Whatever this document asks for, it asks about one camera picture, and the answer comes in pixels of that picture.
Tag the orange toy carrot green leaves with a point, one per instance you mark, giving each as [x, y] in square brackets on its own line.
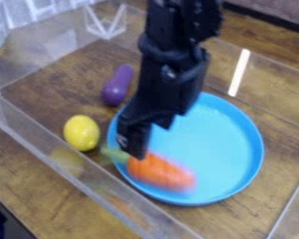
[154, 170]

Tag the purple toy eggplant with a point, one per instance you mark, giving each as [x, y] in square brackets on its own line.
[116, 88]

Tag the blue round plate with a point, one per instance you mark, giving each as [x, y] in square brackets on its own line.
[217, 142]

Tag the clear acrylic barrier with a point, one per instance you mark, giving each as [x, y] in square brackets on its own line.
[268, 91]
[128, 205]

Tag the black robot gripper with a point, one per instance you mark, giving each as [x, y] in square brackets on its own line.
[178, 24]

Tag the yellow toy lemon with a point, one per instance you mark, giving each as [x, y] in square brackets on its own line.
[82, 132]

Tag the clear acrylic back barrier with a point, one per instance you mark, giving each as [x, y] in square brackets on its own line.
[268, 91]

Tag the clear acrylic front barrier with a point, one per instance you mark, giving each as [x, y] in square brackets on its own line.
[128, 205]

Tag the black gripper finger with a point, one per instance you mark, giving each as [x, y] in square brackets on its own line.
[134, 138]

